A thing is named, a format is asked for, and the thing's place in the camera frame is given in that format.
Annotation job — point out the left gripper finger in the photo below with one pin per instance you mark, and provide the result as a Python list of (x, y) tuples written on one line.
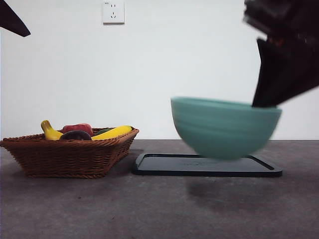
[(12, 17)]

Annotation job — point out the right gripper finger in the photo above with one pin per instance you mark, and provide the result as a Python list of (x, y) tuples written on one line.
[(284, 74)]

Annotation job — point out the mint green bowl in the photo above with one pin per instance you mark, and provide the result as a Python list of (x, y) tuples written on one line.
[(224, 129)]

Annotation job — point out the dark red plum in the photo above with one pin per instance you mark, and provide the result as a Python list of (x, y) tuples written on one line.
[(74, 136)]

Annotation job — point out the red yellow apple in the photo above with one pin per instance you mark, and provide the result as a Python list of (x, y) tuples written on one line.
[(77, 127)]

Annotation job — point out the dark teal rectangular tray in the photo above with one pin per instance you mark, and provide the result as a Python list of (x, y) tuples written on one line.
[(174, 166)]

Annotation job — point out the green avocado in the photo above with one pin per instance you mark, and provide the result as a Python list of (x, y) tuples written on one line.
[(101, 132)]

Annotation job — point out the brown wicker basket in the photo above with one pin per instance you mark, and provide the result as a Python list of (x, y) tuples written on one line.
[(64, 159)]

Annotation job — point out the yellow banana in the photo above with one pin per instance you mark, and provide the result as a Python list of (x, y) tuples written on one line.
[(114, 132)]

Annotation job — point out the white wall socket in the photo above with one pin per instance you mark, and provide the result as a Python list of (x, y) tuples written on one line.
[(113, 12)]

